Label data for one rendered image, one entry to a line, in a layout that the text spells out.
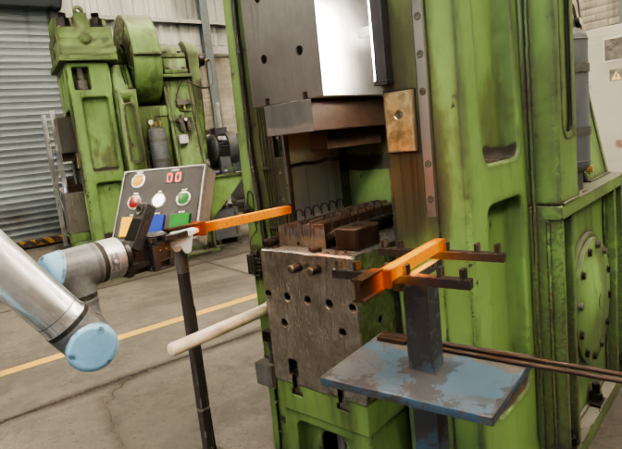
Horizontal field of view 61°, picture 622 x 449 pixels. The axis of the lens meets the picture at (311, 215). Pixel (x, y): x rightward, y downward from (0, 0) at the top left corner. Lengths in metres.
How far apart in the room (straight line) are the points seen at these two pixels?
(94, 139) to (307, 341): 4.91
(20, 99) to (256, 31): 7.79
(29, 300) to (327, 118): 0.97
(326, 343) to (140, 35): 5.24
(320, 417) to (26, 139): 8.02
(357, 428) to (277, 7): 1.27
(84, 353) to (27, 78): 8.47
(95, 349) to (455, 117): 1.03
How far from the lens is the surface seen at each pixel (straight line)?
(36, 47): 9.51
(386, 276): 1.03
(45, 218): 9.33
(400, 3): 1.58
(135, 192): 2.03
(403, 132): 1.53
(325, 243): 1.60
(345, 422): 1.72
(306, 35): 1.59
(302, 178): 1.90
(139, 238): 1.25
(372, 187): 2.05
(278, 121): 1.67
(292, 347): 1.75
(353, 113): 1.72
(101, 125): 6.31
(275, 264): 1.68
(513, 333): 1.96
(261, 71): 1.71
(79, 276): 1.17
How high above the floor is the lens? 1.25
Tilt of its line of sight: 8 degrees down
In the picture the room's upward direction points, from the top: 6 degrees counter-clockwise
